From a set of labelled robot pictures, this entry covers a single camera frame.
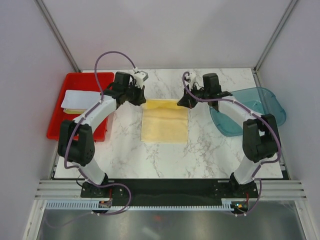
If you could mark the light blue white towel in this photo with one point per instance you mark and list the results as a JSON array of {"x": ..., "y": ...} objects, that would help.
[{"x": 79, "y": 99}]

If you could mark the red plastic bin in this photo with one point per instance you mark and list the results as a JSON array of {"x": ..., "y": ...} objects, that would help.
[{"x": 82, "y": 82}]

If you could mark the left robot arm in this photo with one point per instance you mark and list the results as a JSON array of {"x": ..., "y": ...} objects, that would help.
[{"x": 76, "y": 137}]

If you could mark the left aluminium frame post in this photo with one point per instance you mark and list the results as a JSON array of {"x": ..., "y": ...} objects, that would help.
[{"x": 56, "y": 33}]

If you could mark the blue transparent plastic tub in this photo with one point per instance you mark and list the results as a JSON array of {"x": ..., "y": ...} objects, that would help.
[{"x": 259, "y": 99}]

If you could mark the right aluminium frame post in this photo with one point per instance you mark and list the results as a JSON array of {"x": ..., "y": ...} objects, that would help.
[{"x": 275, "y": 34}]

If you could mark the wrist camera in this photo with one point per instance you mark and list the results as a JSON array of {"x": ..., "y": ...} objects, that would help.
[
  {"x": 191, "y": 78},
  {"x": 140, "y": 78}
]

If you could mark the aluminium front rail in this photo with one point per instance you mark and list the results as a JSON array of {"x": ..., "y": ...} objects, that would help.
[{"x": 272, "y": 190}]

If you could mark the yellow patterned towel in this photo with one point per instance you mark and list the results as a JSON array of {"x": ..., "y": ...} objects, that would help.
[{"x": 73, "y": 111}]

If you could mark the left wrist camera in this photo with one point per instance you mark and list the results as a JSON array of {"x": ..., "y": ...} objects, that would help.
[{"x": 140, "y": 78}]

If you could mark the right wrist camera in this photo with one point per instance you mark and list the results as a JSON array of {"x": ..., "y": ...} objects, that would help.
[{"x": 191, "y": 78}]

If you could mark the cream towel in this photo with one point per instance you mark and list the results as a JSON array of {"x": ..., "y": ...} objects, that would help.
[{"x": 163, "y": 121}]

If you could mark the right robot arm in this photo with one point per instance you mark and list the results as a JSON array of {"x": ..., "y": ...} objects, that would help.
[{"x": 261, "y": 143}]

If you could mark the aluminium frame post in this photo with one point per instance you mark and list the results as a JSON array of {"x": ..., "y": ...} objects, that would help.
[
  {"x": 56, "y": 33},
  {"x": 275, "y": 34}
]

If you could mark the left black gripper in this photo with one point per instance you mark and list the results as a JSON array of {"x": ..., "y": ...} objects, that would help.
[{"x": 141, "y": 98}]

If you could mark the white cable duct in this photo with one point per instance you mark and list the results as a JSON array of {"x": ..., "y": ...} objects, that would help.
[{"x": 99, "y": 205}]

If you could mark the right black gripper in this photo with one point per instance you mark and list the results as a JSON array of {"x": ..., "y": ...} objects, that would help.
[{"x": 187, "y": 100}]

